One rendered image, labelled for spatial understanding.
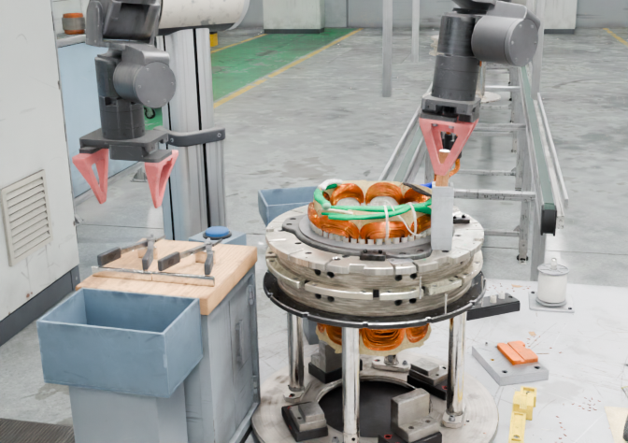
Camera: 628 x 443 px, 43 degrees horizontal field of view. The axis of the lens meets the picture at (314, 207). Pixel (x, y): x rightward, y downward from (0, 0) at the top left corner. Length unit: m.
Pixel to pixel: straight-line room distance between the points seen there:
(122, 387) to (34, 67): 2.71
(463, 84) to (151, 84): 0.39
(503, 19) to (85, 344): 0.63
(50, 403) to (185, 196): 1.66
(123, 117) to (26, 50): 2.52
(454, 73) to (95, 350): 0.56
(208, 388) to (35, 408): 1.97
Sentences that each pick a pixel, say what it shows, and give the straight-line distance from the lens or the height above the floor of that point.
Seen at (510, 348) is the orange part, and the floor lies 0.80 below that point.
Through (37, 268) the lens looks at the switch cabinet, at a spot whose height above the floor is 0.22.
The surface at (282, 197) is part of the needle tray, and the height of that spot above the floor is 1.05.
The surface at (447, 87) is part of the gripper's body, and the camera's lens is 1.05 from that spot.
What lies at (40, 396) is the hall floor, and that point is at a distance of 3.12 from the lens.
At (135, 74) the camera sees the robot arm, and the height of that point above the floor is 1.35.
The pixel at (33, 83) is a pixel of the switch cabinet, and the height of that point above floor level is 1.00.
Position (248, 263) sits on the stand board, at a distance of 1.18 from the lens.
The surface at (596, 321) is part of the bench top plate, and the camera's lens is 1.71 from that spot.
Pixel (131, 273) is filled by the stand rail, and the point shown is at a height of 1.07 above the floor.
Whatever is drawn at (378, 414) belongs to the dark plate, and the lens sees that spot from 1.33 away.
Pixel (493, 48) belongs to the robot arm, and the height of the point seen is 1.37.
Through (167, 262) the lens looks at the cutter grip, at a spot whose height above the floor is 1.09.
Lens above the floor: 1.48
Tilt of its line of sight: 17 degrees down
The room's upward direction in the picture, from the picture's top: 1 degrees counter-clockwise
